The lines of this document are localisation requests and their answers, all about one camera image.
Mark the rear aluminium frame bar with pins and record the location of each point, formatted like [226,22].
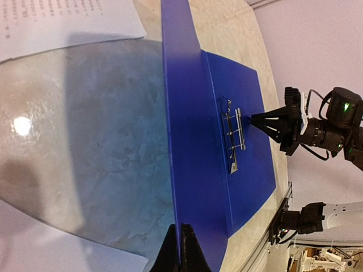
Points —
[258,4]

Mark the metal folder clip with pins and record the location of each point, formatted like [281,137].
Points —
[233,134]

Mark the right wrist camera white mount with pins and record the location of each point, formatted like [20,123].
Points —
[296,108]

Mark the aluminium front rail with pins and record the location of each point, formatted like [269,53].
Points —
[257,261]

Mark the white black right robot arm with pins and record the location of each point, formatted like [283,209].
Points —
[338,130]

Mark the far white printed paper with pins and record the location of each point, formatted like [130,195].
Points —
[31,27]

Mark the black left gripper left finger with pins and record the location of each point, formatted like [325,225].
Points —
[167,259]

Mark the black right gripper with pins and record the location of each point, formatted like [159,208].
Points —
[308,133]

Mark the near white printed paper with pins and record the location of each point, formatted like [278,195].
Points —
[30,245]

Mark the blue plastic folder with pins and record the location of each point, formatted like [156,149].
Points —
[213,202]

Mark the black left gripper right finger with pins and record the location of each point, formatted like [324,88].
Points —
[192,257]

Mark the white printed paper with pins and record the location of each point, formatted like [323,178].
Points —
[30,245]
[31,27]

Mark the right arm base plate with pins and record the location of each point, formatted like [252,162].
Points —
[284,219]

